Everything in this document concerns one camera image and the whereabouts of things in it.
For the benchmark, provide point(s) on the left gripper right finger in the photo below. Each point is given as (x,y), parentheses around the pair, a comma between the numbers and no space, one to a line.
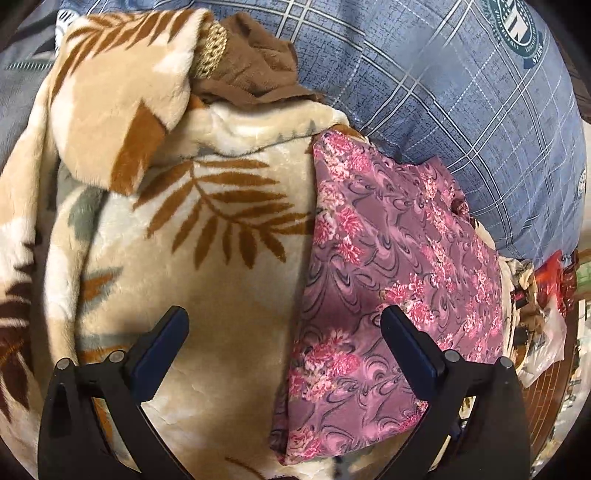
(475,426)

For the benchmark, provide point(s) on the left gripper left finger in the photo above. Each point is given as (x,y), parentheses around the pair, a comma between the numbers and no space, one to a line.
(72,445)

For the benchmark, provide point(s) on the purple floral shirt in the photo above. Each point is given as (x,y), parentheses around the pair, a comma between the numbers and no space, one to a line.
(385,234)

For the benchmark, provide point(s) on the clear plastic bag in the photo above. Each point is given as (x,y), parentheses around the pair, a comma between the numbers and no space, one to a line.
(547,344)

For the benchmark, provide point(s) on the red plastic bag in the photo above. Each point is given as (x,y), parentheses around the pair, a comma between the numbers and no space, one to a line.
(557,277)

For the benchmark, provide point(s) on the beige leaf print blanket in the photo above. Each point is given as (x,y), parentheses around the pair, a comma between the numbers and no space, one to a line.
(128,193)

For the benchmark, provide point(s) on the blue plaid pillow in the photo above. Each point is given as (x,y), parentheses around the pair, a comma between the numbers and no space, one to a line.
(480,84)

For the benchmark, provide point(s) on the grey star bedsheet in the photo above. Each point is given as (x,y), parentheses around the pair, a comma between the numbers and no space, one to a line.
(25,62)

